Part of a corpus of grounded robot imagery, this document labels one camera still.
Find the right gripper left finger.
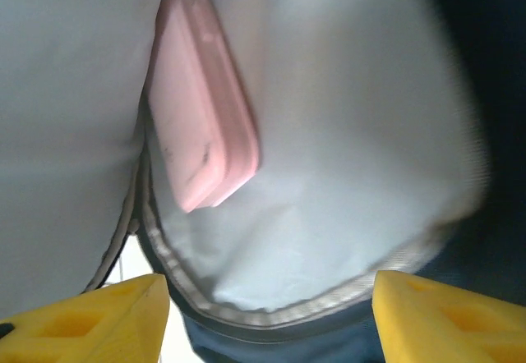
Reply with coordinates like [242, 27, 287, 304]
[0, 274, 171, 363]

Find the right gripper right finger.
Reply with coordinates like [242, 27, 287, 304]
[371, 270, 526, 363]

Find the navy blue backpack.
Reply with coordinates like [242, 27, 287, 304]
[0, 0, 526, 363]

